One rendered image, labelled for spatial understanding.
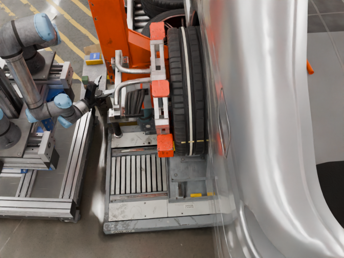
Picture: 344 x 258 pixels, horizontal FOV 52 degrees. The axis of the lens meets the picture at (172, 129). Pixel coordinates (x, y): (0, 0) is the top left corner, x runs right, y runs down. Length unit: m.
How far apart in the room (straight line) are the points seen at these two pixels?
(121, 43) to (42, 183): 1.04
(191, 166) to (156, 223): 0.43
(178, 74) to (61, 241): 1.44
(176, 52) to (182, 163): 0.95
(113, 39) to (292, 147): 1.51
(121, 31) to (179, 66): 0.60
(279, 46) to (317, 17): 1.24
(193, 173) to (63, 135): 0.96
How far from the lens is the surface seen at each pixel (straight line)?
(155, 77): 1.57
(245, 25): 0.91
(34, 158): 1.95
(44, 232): 2.56
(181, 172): 2.29
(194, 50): 1.59
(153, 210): 2.36
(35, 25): 1.62
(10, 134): 1.86
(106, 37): 2.08
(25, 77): 1.72
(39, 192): 2.44
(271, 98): 0.79
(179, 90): 1.52
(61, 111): 1.80
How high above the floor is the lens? 2.28
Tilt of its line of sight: 57 degrees down
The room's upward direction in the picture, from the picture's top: 4 degrees counter-clockwise
